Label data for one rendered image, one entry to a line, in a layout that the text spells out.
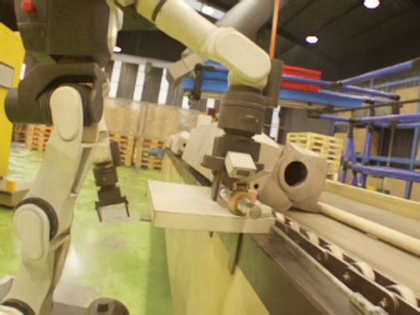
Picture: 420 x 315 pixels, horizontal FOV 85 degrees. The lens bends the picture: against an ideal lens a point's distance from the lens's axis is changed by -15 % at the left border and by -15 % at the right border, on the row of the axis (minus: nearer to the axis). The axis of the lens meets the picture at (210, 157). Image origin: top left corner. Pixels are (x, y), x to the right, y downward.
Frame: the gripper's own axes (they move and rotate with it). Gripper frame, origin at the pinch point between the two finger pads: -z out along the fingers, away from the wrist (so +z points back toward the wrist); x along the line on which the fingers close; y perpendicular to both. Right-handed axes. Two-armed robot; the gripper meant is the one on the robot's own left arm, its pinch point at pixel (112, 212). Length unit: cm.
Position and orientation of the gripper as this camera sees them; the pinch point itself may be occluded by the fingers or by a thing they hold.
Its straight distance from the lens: 107.7
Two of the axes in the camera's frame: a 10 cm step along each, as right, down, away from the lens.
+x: 9.6, -1.7, 2.4
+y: -2.5, -0.6, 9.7
